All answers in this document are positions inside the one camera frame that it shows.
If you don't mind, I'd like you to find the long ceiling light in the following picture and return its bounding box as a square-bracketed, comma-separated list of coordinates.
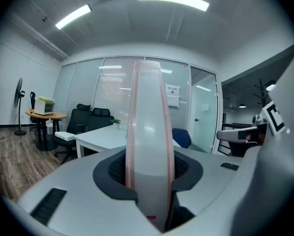
[136, 0, 209, 12]
[55, 3, 92, 30]

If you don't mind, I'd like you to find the sunflower potted plant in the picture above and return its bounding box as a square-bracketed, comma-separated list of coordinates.
[110, 118, 123, 130]

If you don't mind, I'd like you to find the blue chair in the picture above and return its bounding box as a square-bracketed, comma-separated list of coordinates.
[172, 128, 192, 149]

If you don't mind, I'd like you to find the glass door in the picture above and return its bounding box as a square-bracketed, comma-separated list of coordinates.
[190, 66, 219, 154]

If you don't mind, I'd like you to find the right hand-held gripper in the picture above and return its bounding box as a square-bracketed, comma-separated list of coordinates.
[216, 100, 287, 147]

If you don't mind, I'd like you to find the narrow black chair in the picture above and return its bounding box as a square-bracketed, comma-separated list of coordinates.
[29, 91, 38, 133]

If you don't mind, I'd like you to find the black standing fan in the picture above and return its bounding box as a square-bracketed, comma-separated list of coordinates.
[13, 77, 27, 136]

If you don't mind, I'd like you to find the pink book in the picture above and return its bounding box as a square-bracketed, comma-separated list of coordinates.
[125, 59, 175, 233]

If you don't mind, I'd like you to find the black coat rack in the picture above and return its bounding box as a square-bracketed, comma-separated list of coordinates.
[252, 79, 270, 108]

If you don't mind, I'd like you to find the white paper notice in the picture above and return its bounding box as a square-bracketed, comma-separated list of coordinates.
[165, 83, 181, 108]

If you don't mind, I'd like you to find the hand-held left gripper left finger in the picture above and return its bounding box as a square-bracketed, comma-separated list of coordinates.
[16, 146, 160, 236]

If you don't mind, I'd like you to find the round wooden table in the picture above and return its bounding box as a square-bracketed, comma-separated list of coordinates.
[25, 109, 67, 152]

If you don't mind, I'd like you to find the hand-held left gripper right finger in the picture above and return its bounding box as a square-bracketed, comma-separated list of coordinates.
[161, 146, 268, 236]

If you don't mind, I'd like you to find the black office chair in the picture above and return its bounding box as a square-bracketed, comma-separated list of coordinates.
[87, 107, 115, 133]
[51, 104, 92, 164]

